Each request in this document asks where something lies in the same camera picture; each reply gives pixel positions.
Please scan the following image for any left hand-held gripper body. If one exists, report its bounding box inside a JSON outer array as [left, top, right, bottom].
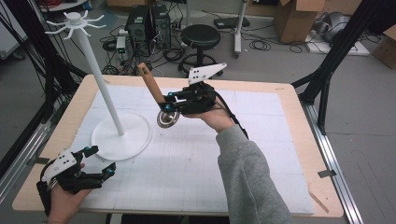
[[41, 148, 104, 195]]

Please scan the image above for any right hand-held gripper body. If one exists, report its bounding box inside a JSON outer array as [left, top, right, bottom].
[[173, 63, 228, 117]]

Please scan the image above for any metal ladle with wooden handle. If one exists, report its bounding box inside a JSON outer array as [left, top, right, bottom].
[[137, 62, 181, 129]]

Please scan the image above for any white rack stand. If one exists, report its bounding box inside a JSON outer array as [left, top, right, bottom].
[[45, 9, 153, 162]]

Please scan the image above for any person's right hand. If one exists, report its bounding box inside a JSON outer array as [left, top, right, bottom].
[[183, 104, 236, 134]]

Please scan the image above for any person's left hand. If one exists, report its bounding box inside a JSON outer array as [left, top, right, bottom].
[[47, 186, 93, 224]]

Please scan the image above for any white gridded mat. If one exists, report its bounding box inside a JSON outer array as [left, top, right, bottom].
[[69, 84, 316, 216]]

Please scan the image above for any black round stool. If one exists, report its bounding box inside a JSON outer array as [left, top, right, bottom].
[[177, 23, 223, 77]]

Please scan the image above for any black computer tower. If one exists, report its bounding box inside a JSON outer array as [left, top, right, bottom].
[[152, 3, 173, 49], [124, 5, 154, 52]]

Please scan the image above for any small white device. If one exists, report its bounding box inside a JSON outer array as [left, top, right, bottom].
[[116, 29, 129, 54]]

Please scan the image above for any black flat box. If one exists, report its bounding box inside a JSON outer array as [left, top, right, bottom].
[[213, 16, 251, 30]]

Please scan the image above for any wooden table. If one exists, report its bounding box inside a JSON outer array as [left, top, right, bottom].
[[12, 74, 345, 218]]

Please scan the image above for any large open cardboard box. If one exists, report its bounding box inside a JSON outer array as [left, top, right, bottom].
[[273, 0, 326, 44]]

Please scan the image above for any grey round device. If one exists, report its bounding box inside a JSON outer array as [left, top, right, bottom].
[[314, 11, 351, 43]]

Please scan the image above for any white floor board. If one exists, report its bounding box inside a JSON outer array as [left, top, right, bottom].
[[304, 30, 372, 57]]

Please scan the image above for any small cardboard box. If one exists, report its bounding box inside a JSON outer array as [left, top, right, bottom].
[[372, 24, 396, 70]]

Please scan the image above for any aluminium rail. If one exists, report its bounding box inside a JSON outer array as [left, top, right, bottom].
[[0, 120, 52, 203], [300, 102, 365, 224]]

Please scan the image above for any black cable coil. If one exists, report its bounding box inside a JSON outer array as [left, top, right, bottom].
[[248, 39, 273, 52]]

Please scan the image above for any black metal frame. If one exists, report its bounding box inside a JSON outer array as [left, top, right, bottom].
[[0, 0, 89, 179], [291, 0, 396, 135]]

